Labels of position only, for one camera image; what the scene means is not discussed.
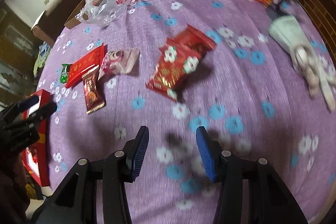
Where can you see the red packet under flower packet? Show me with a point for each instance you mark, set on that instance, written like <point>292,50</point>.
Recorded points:
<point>194,39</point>

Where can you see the small black stand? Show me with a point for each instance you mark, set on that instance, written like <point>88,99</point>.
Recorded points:
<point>277,10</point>

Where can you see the large red snack packet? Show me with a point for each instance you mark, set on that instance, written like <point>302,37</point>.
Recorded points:
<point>83,65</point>

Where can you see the purple floral tablecloth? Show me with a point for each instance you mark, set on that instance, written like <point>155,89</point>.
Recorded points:
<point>245,93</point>

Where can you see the brown cardboard snack tray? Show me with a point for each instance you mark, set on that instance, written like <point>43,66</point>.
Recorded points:
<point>72,21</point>

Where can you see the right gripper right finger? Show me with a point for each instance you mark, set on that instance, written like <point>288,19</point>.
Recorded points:
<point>270,200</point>

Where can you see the pink white snack packet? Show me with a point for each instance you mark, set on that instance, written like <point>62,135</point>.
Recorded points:
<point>119,62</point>

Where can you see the red white gift box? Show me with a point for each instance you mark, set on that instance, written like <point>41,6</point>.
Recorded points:
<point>35,156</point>

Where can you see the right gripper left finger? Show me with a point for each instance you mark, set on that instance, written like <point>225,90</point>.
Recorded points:
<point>74,200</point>

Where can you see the green patterned blanket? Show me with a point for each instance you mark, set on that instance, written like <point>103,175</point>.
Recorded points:
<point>44,51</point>

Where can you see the white work glove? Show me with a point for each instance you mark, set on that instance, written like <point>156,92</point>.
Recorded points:
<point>287,32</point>

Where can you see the green snack packet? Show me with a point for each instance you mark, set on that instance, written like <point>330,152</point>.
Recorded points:
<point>65,73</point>

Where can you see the dark brown cake packet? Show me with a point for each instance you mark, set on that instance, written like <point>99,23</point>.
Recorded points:
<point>93,99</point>

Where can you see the person's hand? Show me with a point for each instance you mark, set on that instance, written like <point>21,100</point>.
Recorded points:
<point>14,198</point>

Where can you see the brown armchair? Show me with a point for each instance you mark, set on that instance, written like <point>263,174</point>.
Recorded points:
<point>50,23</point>

